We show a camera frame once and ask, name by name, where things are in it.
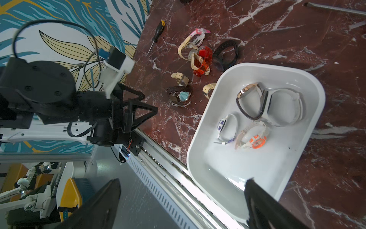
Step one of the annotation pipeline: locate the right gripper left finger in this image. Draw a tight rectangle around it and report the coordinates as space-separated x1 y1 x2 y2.
56 178 121 229

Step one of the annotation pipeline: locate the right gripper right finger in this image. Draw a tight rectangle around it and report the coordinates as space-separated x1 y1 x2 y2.
244 179 308 229

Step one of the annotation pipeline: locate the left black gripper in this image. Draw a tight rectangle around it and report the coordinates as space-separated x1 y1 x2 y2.
77 83 158 147

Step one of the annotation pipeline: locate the brown strap teal watch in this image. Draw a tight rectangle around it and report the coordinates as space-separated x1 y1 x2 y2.
165 86 192 106

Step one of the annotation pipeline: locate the orange clear strap watch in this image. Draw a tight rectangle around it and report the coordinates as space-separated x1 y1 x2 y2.
234 121 270 150

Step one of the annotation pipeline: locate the small beige watch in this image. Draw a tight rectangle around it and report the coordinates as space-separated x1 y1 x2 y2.
203 83 216 100

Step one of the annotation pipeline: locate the pink beige strap watch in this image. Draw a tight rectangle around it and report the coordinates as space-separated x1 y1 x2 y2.
178 28 211 61

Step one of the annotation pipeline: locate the red transparent watch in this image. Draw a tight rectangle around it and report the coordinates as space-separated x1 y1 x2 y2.
191 46 213 77

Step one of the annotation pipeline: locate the clear strap purple watch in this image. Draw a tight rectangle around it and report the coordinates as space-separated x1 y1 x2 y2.
214 113 239 145

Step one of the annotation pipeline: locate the black band watch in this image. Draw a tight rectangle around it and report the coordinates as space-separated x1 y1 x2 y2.
212 40 240 72

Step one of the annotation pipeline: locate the white strap watch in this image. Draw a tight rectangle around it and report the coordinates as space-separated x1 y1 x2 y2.
262 89 303 127

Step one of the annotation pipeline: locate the dark strap rose gold watch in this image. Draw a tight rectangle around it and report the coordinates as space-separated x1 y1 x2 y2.
236 83 268 121

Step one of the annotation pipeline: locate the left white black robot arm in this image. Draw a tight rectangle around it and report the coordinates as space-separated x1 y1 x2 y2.
1 57 158 147

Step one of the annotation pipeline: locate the white plastic storage tray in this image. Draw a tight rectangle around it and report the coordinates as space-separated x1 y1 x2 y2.
187 63 326 223

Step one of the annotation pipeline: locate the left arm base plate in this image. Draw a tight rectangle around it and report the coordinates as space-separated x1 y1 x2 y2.
127 131 145 157

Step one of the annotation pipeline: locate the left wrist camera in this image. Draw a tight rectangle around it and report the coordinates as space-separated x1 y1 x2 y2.
99 46 135 99

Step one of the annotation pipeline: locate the black handled screwdriver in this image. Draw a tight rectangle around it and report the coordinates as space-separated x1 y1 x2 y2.
147 20 165 54

